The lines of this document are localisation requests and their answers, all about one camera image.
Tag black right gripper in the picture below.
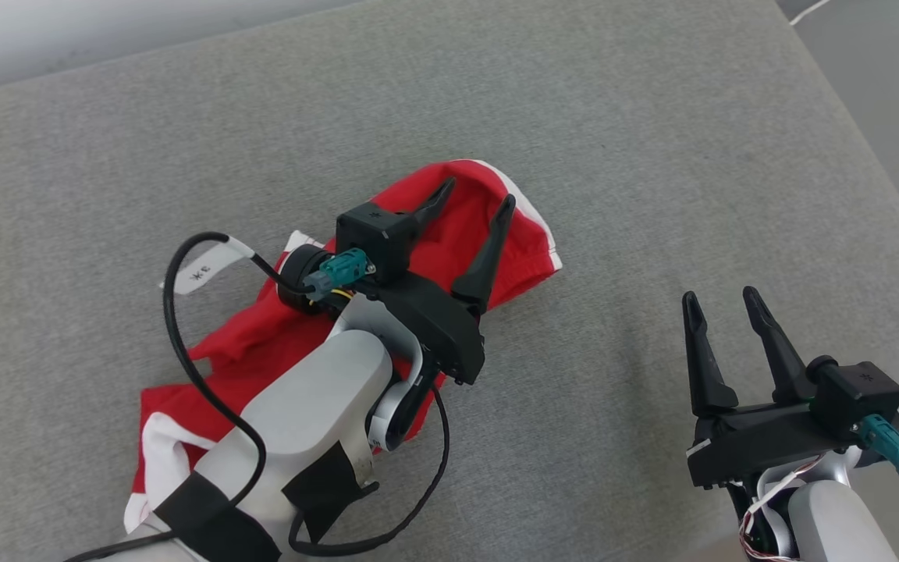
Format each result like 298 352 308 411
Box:
681 286 850 489

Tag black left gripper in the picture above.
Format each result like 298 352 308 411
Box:
354 177 517 386

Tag red shorts with white stripe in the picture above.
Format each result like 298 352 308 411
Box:
123 159 563 535

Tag grey fabric sofa cushion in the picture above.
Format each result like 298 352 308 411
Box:
0 0 899 562

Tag teal left camera connector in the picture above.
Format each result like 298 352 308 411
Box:
305 249 377 302

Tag teal camera connector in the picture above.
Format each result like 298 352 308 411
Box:
305 249 377 302
855 414 899 486

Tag teal right camera connector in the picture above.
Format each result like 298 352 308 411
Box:
855 414 899 486

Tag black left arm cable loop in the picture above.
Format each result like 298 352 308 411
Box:
288 381 451 557

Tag white cable label tag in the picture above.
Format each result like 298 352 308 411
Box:
160 234 256 296

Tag black left camera cable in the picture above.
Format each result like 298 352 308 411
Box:
66 232 318 562

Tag white floor cable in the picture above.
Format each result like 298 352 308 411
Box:
789 0 834 27

